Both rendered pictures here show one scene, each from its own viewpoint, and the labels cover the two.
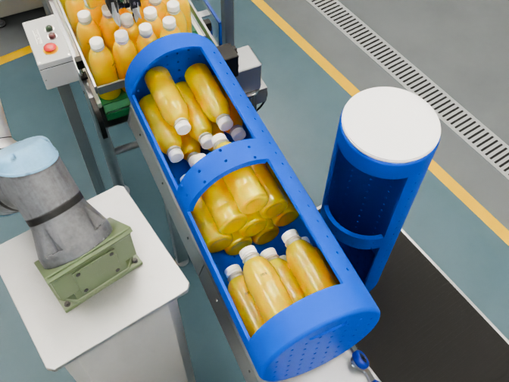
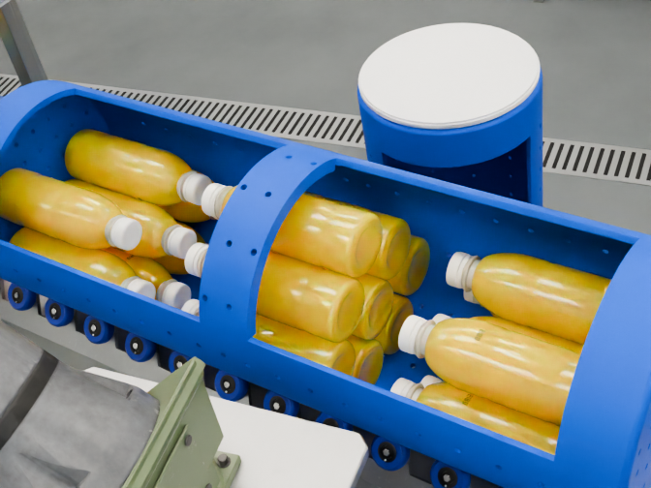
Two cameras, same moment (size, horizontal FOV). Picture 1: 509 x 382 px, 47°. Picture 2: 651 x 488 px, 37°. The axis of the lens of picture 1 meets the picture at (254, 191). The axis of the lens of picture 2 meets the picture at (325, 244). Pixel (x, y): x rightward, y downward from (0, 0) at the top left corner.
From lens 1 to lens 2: 0.52 m
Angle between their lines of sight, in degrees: 20
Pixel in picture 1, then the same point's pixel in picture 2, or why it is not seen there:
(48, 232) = (31, 455)
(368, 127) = (421, 93)
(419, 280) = not seen: hidden behind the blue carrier
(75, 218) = (75, 394)
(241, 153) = (285, 169)
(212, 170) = (255, 224)
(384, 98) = (409, 50)
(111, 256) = (189, 448)
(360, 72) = not seen: hidden behind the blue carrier
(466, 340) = not seen: outside the picture
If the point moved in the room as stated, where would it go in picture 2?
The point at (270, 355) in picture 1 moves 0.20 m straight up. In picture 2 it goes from (626, 437) to (641, 268)
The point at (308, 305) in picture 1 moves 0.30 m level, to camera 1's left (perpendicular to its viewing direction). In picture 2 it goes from (627, 295) to (337, 474)
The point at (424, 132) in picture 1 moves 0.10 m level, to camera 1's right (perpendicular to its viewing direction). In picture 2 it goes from (507, 55) to (557, 30)
